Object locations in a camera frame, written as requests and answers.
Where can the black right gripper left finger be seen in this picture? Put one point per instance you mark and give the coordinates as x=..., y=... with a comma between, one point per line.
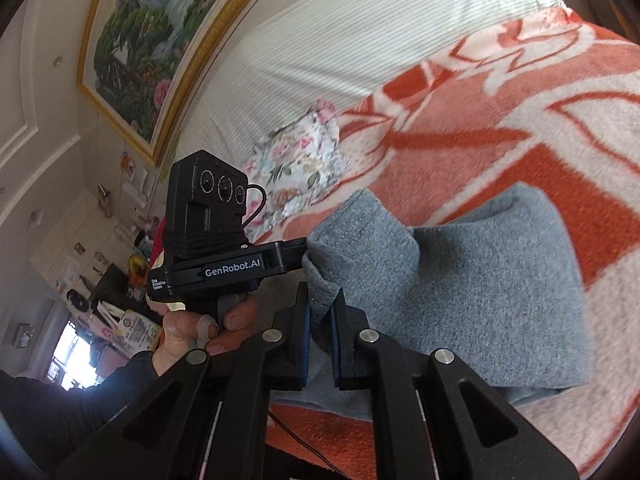
x=206, y=417

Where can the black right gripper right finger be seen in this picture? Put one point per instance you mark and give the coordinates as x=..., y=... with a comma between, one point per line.
x=433, y=416

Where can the grey fleece pants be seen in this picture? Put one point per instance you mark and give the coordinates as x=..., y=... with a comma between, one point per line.
x=500, y=287

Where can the dark left sleeve forearm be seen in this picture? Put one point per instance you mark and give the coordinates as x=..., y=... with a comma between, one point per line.
x=51, y=423

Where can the person's left hand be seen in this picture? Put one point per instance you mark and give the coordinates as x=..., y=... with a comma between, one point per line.
x=183, y=329

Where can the floral ruffled pillow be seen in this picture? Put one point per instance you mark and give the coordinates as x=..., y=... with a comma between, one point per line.
x=297, y=165

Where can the gold framed landscape painting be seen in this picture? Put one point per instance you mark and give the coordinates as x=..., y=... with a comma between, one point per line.
x=139, y=61

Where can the white striped bed sheet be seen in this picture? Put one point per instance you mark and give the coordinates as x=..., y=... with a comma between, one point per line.
x=339, y=51

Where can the orange white floral blanket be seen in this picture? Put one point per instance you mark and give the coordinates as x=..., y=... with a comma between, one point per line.
x=550, y=100

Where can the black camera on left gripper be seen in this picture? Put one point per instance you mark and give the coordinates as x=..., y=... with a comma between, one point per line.
x=206, y=204

